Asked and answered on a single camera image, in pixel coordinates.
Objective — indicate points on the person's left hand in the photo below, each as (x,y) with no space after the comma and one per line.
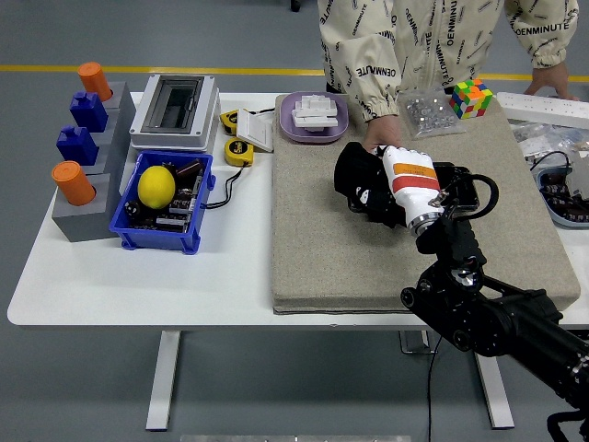
(553,80)

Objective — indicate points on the person's right hand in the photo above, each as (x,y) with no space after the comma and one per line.
(382,133)

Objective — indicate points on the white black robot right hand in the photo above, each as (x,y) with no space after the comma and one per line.
(414,184)

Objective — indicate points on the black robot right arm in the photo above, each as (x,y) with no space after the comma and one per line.
(497,317)

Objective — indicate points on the person's left forearm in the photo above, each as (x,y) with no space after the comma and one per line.
(547,41)

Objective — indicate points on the person's right forearm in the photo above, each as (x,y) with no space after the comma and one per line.
(375,96)

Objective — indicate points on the white power strip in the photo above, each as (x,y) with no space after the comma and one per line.
(543,108)

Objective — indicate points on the clear bag of metal parts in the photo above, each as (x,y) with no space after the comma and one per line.
(430,115)

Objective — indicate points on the clear plastic bags pile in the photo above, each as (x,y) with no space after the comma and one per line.
(538,138)

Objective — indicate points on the colourful puzzle cube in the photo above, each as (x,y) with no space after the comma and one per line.
(470,99)

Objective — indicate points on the purple tray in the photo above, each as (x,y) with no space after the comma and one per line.
(287,126)

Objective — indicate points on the person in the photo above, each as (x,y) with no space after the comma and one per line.
(428,37)

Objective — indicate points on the grey-brown mat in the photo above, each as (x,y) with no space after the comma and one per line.
(331,258)

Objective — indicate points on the light blue parts tray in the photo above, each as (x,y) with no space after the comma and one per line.
(559,217)

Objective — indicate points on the yellow tape measure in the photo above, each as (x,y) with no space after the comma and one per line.
(228,122)
(238,151)

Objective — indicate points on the black caster wheel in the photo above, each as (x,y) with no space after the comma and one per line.
(295,4)

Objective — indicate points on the grey metal foot plate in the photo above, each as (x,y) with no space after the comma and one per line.
(412,343)

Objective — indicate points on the grey white distribution box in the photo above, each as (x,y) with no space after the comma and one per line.
(177,133)

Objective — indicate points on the black circuit board with capacitors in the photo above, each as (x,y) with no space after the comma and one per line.
(181,207)

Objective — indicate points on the white table leg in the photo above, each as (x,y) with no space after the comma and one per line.
(162,382)
(497,396)

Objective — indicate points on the yellow lemon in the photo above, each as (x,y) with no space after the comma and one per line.
(156,188)

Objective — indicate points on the blue plastic bin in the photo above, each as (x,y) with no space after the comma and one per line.
(156,239)

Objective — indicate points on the grey stepped block holder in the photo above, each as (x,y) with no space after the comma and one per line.
(115,138)

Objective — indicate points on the orange cylinder peg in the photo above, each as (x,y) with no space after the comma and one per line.
(73,182)
(94,80)

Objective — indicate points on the blue block peg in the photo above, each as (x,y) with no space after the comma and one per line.
(77,145)
(88,110)

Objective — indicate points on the stack of white switch parts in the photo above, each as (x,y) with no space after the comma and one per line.
(315,110)

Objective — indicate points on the grey metal bracket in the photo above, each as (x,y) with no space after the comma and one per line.
(579,177)

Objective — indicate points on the white wall switch plate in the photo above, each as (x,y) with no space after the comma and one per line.
(257,131)

